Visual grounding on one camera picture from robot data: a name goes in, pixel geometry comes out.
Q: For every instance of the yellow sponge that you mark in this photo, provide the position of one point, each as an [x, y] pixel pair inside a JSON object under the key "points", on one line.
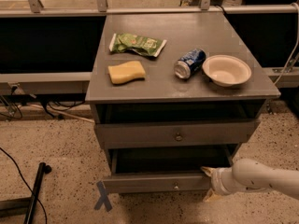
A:
{"points": [[126, 72]]}

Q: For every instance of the blue tape cross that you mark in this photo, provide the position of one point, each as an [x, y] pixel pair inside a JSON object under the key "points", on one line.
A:
{"points": [[103, 199]]}

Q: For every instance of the blue soda can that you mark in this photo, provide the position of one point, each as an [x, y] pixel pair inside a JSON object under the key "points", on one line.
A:
{"points": [[189, 63]]}

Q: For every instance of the white bowl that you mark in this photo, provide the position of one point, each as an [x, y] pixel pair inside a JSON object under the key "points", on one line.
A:
{"points": [[226, 71]]}

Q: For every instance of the grey drawer cabinet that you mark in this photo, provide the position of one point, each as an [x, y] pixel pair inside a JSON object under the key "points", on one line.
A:
{"points": [[163, 97]]}

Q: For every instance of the black stand leg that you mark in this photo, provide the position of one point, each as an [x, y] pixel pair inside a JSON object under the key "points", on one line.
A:
{"points": [[27, 205]]}

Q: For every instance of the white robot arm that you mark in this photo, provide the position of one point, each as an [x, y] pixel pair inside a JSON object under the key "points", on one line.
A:
{"points": [[249, 176]]}

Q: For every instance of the grey top drawer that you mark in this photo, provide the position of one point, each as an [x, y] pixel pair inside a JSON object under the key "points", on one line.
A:
{"points": [[175, 134]]}

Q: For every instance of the green chip bag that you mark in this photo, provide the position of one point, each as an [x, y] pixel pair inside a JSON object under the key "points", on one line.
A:
{"points": [[141, 45]]}

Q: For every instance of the grey drawer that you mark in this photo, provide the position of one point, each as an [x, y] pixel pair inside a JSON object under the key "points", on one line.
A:
{"points": [[175, 134], [159, 169]]}

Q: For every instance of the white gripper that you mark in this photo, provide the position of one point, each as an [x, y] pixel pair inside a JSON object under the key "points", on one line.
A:
{"points": [[219, 181]]}

